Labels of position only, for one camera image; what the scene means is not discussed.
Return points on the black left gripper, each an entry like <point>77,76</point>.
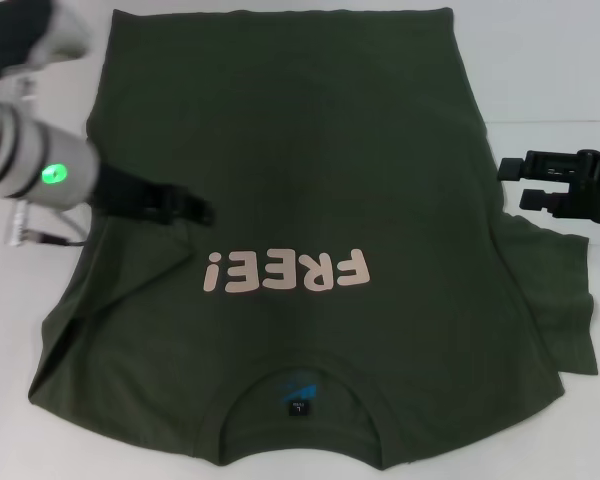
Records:
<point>130,195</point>

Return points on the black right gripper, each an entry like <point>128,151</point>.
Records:
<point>597,190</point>

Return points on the dark green FREE! t-shirt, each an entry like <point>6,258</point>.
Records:
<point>305,150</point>

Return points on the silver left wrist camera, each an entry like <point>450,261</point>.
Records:
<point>35,30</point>

